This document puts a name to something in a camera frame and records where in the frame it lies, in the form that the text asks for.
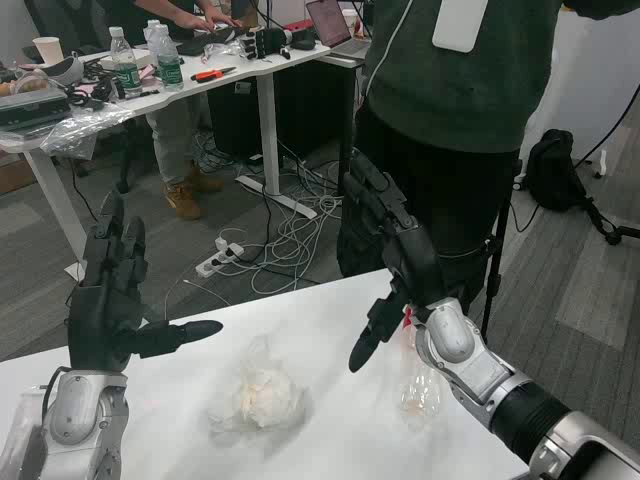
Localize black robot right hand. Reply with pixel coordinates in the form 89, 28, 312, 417
341, 149, 449, 374

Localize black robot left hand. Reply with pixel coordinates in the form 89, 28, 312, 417
67, 192, 225, 374

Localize clear plastic bottle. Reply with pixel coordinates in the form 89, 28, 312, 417
397, 304, 447, 432

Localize water bottle green label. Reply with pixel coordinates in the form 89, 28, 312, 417
155, 24, 186, 93
108, 25, 144, 100

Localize black tripod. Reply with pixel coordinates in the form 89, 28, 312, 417
479, 194, 516, 342

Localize white power strip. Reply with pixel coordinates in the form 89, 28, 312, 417
194, 236, 249, 279

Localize desk with black leg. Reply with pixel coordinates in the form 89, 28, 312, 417
318, 48, 372, 197

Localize black backpack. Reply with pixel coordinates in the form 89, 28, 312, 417
524, 128, 590, 212

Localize person in green sweater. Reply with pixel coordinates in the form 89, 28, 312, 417
337, 0, 640, 314

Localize crumpled clear plastic bag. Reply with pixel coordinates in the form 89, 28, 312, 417
207, 334, 309, 437

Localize person with tan boots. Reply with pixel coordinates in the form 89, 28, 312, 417
94, 0, 251, 221

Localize black stand leg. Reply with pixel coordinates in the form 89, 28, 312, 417
582, 196, 640, 247

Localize white phone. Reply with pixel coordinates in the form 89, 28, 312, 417
431, 0, 489, 54

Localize open silver laptop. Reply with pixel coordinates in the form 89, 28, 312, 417
305, 0, 372, 61

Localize white standing desk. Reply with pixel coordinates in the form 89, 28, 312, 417
0, 39, 334, 281

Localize black robotic hand prototype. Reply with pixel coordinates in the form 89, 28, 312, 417
238, 27, 296, 62

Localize white paper cup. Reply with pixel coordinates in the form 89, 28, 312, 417
32, 36, 61, 67

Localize tangled floor cables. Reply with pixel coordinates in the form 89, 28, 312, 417
163, 128, 347, 322

